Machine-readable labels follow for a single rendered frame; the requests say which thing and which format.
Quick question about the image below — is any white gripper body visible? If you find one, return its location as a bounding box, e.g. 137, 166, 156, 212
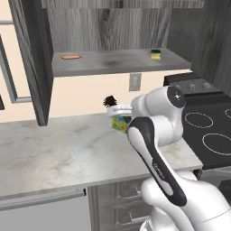
106, 104, 134, 118

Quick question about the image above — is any grey wood cabinet door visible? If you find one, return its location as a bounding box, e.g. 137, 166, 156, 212
8, 0, 55, 127
190, 0, 231, 97

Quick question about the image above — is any yellow and green sponge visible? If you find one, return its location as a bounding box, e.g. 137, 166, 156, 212
149, 49, 162, 60

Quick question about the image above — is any grey dishwasher handle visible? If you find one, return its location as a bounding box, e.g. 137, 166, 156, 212
0, 189, 88, 211

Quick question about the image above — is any grey wood drawer cabinet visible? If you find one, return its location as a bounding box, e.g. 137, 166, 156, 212
88, 179, 155, 231

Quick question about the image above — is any grey wood drawer front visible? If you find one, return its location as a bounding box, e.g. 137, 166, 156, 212
113, 198, 145, 217
111, 215, 152, 231
115, 180, 146, 199

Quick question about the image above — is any black bristly dish brush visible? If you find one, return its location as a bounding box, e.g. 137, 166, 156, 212
103, 95, 118, 109

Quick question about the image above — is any black hob stove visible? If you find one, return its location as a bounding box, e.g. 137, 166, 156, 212
162, 71, 231, 173

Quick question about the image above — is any green and yellow box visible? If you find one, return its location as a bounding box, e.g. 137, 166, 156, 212
111, 115, 129, 134

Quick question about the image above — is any grey wall outlet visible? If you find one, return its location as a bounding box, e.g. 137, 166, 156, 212
128, 72, 143, 92

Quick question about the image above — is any grey wood wall cabinet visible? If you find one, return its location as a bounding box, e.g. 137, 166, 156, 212
41, 0, 206, 79

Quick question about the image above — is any grey window frame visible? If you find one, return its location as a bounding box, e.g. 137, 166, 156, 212
0, 20, 32, 105

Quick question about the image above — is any grey dishwasher front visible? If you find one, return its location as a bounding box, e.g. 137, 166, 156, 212
0, 188, 92, 231

